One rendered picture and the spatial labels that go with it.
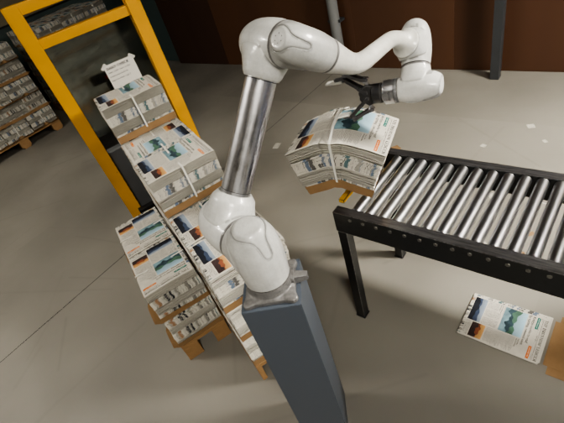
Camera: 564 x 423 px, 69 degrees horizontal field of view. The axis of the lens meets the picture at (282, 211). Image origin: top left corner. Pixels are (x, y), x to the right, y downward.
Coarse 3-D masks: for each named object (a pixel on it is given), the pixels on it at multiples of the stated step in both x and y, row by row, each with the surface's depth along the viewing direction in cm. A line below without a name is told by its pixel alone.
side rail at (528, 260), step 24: (336, 216) 189; (360, 216) 182; (384, 240) 180; (408, 240) 170; (432, 240) 162; (456, 240) 158; (456, 264) 163; (480, 264) 155; (504, 264) 148; (528, 264) 142; (552, 264) 139; (528, 288) 148; (552, 288) 142
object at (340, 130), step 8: (336, 112) 179; (344, 120) 172; (352, 120) 171; (328, 128) 171; (336, 128) 169; (344, 128) 168; (328, 136) 166; (336, 136) 165; (344, 136) 164; (320, 144) 165; (336, 144) 162; (328, 152) 165; (336, 152) 164; (328, 160) 168; (336, 160) 167; (328, 168) 170; (336, 168) 169
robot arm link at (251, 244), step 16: (240, 224) 122; (256, 224) 121; (224, 240) 128; (240, 240) 119; (256, 240) 119; (272, 240) 122; (240, 256) 120; (256, 256) 119; (272, 256) 122; (240, 272) 126; (256, 272) 122; (272, 272) 124; (288, 272) 131; (256, 288) 128; (272, 288) 128
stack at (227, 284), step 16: (192, 208) 215; (176, 224) 208; (192, 224) 205; (192, 240) 195; (192, 256) 188; (208, 256) 183; (224, 256) 181; (288, 256) 188; (208, 272) 176; (224, 272) 173; (208, 288) 220; (224, 288) 177; (240, 288) 181; (224, 304) 181; (240, 320) 191; (240, 336) 196; (256, 352) 209
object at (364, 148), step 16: (368, 112) 175; (352, 128) 167; (368, 128) 167; (384, 128) 168; (352, 144) 159; (368, 144) 160; (384, 144) 161; (352, 160) 163; (368, 160) 161; (384, 160) 159; (352, 176) 168; (368, 176) 165
